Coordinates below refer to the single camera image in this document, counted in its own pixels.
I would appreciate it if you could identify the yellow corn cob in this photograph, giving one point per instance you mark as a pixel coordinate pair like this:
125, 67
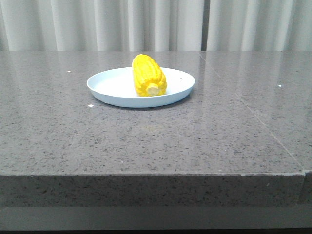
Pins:
149, 79

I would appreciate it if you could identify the light blue round plate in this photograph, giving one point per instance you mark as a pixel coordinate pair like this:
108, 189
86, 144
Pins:
116, 87

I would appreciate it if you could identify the white pleated curtain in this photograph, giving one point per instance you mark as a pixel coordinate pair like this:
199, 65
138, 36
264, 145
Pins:
156, 25

